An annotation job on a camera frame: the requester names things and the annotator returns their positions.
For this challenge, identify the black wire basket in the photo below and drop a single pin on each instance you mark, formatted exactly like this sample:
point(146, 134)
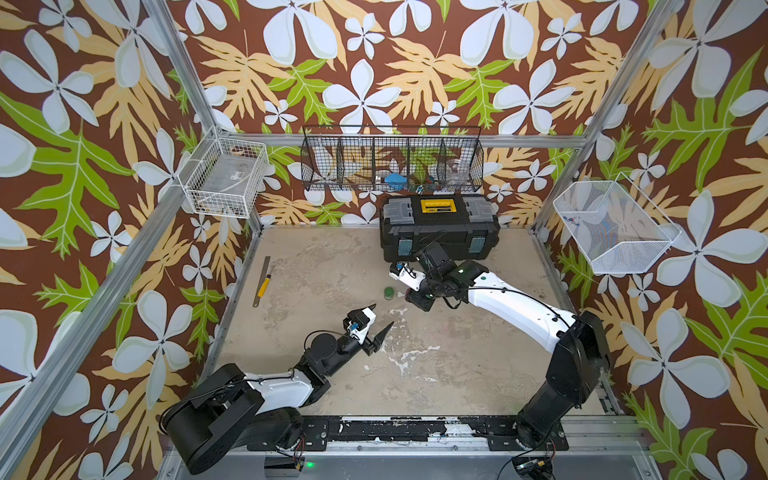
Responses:
point(434, 159)

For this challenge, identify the white wire basket right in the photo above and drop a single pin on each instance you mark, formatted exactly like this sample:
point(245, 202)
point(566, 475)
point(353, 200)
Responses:
point(617, 227)

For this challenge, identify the white wire basket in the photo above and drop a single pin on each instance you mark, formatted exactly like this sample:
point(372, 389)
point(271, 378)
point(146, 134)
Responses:
point(617, 227)
point(221, 177)

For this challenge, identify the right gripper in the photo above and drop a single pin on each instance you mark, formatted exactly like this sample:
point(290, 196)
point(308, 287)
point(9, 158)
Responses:
point(412, 296)

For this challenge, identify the yellow handled metal file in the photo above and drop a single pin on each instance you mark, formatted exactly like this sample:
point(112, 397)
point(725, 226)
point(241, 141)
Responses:
point(264, 280)

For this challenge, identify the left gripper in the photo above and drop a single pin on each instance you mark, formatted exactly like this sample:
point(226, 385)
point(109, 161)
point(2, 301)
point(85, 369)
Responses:
point(372, 345)

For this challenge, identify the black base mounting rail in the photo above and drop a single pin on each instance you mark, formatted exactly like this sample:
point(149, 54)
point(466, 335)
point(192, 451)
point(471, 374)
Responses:
point(314, 433)

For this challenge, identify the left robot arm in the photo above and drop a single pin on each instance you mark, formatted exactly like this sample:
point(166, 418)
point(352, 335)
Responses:
point(231, 408)

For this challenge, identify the white wire basket left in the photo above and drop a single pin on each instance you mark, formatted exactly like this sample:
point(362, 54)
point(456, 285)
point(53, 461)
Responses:
point(221, 177)

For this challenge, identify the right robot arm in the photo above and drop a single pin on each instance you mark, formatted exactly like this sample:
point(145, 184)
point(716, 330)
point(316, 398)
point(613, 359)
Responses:
point(576, 341)

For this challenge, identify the blue object in basket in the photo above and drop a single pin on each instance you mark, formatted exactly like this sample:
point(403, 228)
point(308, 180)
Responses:
point(395, 182)

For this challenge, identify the black toolbox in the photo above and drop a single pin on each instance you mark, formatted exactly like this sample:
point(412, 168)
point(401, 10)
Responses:
point(464, 225)

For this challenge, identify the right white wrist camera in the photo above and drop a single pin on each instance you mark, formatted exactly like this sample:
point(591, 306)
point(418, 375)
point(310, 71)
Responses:
point(402, 272)

